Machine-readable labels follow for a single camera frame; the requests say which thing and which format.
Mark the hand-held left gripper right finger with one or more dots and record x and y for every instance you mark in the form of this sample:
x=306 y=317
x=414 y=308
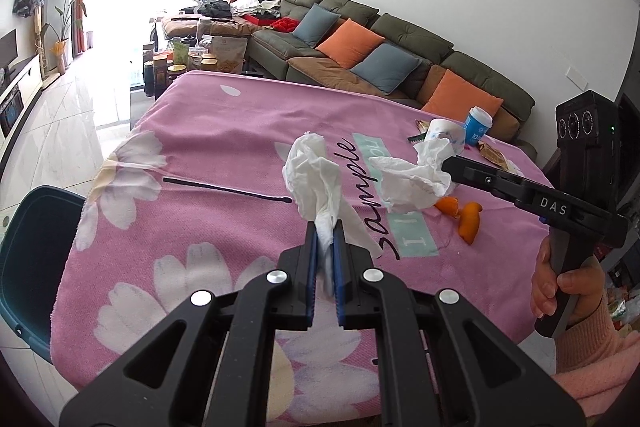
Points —
x=341 y=267

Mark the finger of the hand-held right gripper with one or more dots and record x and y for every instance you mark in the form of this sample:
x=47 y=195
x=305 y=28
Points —
x=475 y=177

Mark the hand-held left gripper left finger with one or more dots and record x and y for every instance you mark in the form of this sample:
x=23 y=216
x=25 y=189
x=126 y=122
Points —
x=311 y=267

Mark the large orange peel piece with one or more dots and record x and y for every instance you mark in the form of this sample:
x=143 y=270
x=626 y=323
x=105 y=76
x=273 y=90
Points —
x=470 y=222

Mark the white tissue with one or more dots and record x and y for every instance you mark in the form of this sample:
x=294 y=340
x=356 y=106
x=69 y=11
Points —
x=410 y=177
x=320 y=177

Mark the blue trash bin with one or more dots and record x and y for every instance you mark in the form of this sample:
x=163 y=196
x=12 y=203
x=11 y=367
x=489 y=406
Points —
x=35 y=257

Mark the person's right forearm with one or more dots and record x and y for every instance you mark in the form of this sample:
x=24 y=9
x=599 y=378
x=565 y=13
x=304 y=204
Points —
x=595 y=357

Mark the person's right hand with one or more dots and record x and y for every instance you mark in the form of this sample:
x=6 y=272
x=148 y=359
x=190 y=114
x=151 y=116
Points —
x=582 y=287

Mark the brown snack wrapper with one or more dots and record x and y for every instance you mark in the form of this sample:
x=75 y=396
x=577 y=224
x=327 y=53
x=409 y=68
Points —
x=495 y=156

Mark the small orange peel piece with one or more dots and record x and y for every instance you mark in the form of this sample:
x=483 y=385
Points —
x=446 y=206

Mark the blue paper cup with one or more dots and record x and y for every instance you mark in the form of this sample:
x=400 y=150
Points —
x=477 y=127

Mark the white toilet paper roll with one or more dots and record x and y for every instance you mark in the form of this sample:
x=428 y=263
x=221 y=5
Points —
x=442 y=132

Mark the dark green wrapper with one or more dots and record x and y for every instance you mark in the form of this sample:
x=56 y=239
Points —
x=416 y=138

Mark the small gold candy wrapper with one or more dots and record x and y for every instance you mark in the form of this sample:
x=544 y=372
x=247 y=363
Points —
x=422 y=126

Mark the orange cushion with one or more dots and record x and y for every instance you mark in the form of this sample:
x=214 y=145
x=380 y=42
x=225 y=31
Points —
x=460 y=97
x=350 y=44

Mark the blue-grey cushion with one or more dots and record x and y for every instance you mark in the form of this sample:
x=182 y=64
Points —
x=315 y=24
x=385 y=67

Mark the pink floral blanket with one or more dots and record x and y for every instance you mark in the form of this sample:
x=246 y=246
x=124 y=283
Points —
x=225 y=132

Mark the green sectional sofa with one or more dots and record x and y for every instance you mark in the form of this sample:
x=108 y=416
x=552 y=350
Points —
x=280 y=52

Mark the kraft paper food bag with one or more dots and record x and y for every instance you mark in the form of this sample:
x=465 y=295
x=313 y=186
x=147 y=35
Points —
x=230 y=54

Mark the red cloth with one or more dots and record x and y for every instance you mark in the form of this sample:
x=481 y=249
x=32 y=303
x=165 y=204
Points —
x=284 y=25

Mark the cluster of food jars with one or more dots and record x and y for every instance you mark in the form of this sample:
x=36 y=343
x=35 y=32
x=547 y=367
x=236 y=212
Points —
x=167 y=67

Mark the pile of white clothes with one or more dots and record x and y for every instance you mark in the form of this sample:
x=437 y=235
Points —
x=255 y=7

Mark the black bag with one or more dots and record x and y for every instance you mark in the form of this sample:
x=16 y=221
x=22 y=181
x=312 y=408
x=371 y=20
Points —
x=216 y=10

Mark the black set-top appliance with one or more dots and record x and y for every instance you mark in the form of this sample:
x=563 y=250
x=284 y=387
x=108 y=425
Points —
x=10 y=114

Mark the white tv stand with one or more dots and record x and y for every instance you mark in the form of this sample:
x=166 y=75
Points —
x=27 y=82

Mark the tall leafy plant in vase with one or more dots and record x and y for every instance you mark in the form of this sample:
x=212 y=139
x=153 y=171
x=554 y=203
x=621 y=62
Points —
x=62 y=27

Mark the black monitor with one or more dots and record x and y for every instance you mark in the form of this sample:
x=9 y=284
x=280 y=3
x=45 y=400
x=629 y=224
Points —
x=7 y=49

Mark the white wall switch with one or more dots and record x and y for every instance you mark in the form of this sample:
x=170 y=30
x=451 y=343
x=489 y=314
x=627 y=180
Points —
x=577 y=78

